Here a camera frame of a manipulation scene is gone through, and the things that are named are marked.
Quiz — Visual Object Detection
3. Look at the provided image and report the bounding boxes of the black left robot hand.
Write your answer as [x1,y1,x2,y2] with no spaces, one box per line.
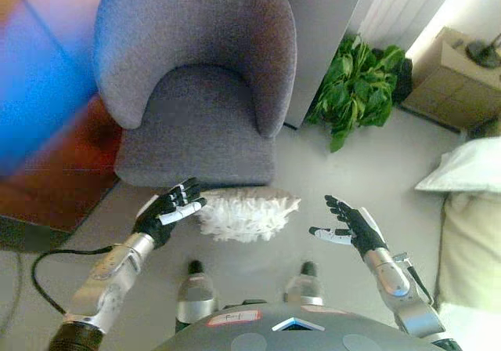
[132,177,208,250]

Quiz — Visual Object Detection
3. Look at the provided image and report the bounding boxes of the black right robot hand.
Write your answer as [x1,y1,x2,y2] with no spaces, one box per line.
[308,194,389,259]

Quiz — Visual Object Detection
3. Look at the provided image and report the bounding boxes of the white fringed pillow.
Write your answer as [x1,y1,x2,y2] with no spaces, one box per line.
[197,187,302,244]

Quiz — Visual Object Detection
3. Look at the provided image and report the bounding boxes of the smooth white bed pillow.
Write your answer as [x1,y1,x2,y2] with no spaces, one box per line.
[414,136,501,195]

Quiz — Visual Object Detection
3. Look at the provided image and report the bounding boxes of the silver right robot leg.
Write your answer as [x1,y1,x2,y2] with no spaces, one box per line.
[283,261,326,309]

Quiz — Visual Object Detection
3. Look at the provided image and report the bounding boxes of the silver robot leg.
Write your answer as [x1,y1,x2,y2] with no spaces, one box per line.
[283,261,326,309]
[174,259,218,335]

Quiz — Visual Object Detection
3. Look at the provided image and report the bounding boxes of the silver left robot leg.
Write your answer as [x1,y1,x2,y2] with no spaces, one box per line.
[174,259,218,335]

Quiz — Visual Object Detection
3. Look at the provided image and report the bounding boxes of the grey fabric armchair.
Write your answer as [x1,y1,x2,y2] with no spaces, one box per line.
[93,0,297,190]

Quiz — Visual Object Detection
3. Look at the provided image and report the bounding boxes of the cream mattress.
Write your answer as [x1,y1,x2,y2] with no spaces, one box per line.
[434,192,501,309]

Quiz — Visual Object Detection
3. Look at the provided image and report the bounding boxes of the glossy brown table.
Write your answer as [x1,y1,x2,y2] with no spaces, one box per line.
[0,0,126,252]

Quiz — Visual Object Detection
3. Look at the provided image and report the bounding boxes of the grey robot torso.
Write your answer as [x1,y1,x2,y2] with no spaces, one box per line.
[152,302,445,351]

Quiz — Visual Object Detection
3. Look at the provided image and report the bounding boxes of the green leafy houseplant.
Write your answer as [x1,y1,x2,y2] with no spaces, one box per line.
[305,33,406,154]

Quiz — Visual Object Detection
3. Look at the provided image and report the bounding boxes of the black plant pot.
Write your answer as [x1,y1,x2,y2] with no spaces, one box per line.
[391,56,414,105]

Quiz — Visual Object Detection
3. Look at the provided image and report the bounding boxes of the desk lamp with round base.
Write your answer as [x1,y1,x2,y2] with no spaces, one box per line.
[464,32,501,69]

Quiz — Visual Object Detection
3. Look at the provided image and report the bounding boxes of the white ribbed radiator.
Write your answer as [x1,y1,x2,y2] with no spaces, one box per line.
[358,0,463,54]

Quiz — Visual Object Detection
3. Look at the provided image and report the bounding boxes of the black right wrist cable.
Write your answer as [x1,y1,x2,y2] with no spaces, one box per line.
[405,257,434,304]

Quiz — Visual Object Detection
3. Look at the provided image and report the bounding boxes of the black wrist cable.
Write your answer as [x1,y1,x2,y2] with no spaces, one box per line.
[405,257,434,304]
[31,244,118,317]

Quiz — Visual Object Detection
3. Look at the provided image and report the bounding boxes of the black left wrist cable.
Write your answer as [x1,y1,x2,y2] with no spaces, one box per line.
[31,244,118,317]

